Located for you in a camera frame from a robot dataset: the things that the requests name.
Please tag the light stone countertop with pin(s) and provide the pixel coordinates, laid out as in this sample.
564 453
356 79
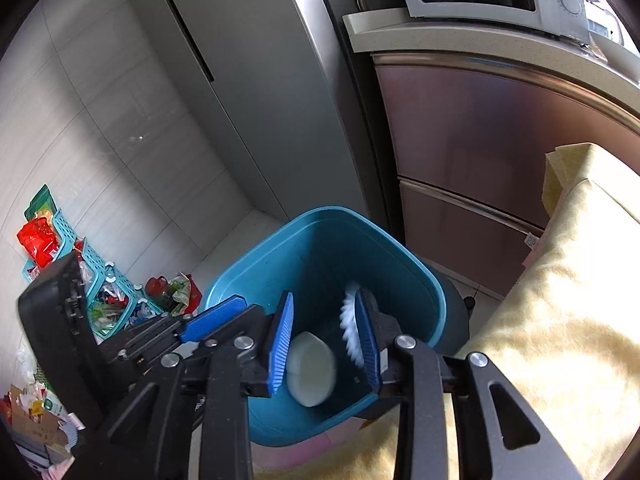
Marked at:
392 30

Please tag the teal plastic basket rack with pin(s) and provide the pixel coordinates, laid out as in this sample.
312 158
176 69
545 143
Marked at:
113 302

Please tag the silver refrigerator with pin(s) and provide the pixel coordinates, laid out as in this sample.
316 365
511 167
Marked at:
268 82

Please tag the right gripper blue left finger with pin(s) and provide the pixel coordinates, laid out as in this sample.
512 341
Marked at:
278 341

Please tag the white ruffled foam net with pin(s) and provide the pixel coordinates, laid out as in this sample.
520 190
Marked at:
349 327

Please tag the yellow quilted tablecloth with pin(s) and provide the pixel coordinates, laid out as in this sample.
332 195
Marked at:
567 334

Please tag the dark purple kitchen cabinet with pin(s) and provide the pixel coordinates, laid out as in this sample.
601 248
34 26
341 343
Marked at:
470 137

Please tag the blue plastic trash bin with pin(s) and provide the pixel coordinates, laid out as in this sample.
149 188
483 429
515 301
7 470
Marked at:
316 256

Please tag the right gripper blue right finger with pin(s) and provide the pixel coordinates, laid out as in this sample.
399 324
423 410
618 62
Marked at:
370 340

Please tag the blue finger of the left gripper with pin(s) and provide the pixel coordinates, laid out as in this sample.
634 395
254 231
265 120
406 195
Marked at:
212 319

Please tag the red snack bag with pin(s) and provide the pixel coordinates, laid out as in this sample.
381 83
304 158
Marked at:
40 241

